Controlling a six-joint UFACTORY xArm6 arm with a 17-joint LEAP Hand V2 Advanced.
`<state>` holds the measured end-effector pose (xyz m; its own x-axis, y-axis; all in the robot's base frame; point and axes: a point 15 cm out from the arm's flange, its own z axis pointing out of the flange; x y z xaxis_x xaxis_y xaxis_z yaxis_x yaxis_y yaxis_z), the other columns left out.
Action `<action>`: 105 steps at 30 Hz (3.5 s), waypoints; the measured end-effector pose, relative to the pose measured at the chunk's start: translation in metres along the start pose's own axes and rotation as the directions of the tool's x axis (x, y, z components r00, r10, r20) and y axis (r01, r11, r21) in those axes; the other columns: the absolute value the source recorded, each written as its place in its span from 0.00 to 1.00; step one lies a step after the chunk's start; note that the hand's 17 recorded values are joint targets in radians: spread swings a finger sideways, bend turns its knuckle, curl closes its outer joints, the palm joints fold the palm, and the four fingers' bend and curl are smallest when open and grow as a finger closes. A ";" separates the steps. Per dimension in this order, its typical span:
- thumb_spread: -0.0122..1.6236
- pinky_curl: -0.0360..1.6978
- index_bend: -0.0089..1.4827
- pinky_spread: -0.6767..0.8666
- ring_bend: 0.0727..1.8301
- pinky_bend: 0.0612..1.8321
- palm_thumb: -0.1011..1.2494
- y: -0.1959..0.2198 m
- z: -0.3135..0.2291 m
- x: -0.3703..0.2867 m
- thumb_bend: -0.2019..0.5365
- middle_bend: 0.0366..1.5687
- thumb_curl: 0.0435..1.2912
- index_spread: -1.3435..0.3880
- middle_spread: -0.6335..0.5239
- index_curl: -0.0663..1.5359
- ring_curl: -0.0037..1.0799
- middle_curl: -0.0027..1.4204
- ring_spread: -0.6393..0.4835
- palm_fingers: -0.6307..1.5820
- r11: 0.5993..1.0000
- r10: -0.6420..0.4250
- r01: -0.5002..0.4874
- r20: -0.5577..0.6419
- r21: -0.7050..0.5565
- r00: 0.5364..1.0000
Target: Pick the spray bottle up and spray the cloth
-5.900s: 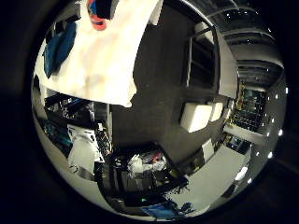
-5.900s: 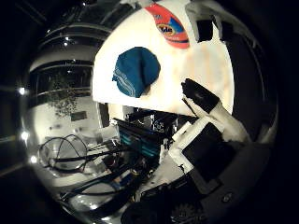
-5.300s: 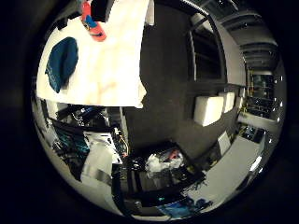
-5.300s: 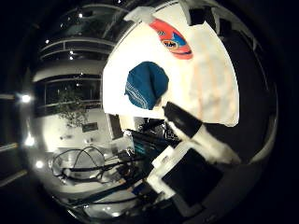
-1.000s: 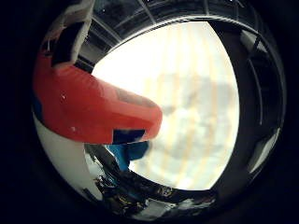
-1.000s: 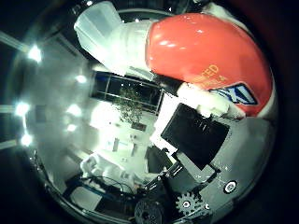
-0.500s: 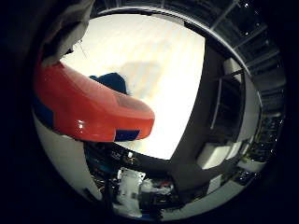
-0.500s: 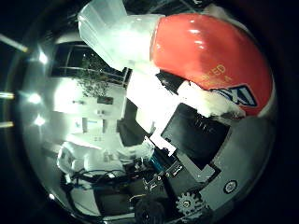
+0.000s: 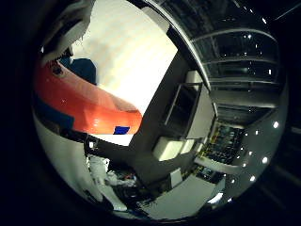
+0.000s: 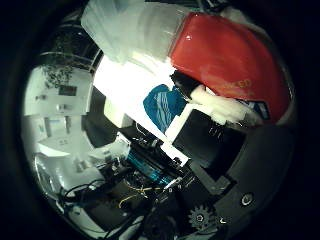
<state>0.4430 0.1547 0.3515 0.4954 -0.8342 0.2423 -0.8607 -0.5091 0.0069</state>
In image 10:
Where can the blue striped cloth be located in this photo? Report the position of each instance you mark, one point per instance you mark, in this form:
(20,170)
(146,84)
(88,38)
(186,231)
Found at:
(164,106)

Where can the dark rectangular wall panel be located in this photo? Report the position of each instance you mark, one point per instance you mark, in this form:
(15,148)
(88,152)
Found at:
(68,90)

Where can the dark leafy wall plant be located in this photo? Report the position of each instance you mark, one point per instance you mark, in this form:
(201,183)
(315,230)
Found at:
(60,66)

